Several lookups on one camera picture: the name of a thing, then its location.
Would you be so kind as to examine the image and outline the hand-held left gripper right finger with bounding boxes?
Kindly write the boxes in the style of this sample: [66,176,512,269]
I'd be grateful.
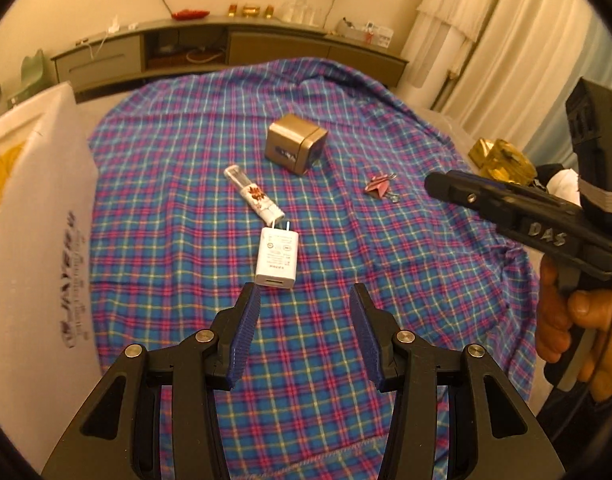
[348,282,567,480]

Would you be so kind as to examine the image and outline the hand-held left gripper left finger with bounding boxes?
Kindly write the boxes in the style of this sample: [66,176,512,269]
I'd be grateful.
[40,282,263,480]

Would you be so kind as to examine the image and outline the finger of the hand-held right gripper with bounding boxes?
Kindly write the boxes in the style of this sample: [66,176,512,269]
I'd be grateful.
[425,170,582,227]

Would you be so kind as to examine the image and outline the white USB charger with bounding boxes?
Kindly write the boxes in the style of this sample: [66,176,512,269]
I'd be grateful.
[254,220,299,292]

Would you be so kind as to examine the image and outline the person's right hand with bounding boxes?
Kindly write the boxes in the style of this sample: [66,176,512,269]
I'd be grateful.
[535,260,612,403]

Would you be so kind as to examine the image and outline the pink binder clip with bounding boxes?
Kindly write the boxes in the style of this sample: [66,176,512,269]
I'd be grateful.
[367,172,402,204]

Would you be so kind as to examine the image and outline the blue plaid cloth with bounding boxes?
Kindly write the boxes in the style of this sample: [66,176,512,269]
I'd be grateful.
[86,58,539,480]

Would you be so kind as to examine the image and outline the white curtain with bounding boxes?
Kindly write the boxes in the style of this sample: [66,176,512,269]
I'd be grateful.
[411,0,612,141]

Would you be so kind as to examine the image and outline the floral print tube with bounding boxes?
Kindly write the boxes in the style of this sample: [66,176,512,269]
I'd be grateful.
[224,164,286,226]

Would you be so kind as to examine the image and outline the metal tin box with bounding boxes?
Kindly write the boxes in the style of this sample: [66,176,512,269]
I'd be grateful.
[264,114,329,177]

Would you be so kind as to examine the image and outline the white box with red print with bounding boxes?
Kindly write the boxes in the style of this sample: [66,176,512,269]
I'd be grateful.
[363,21,392,48]

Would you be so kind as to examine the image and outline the clear glass cups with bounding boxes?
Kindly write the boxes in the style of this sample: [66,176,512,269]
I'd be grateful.
[281,0,322,26]

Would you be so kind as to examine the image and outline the grey TV cabinet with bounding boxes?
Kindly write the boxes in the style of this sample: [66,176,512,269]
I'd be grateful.
[51,14,409,93]

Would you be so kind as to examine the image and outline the green plastic stool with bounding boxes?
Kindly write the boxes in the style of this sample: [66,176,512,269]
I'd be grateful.
[20,49,52,91]

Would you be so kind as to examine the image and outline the coiled cable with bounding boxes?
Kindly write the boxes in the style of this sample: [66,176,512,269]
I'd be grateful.
[186,49,226,64]

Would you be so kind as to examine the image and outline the white charging cable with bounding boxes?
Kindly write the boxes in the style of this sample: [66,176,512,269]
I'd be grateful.
[88,15,120,56]

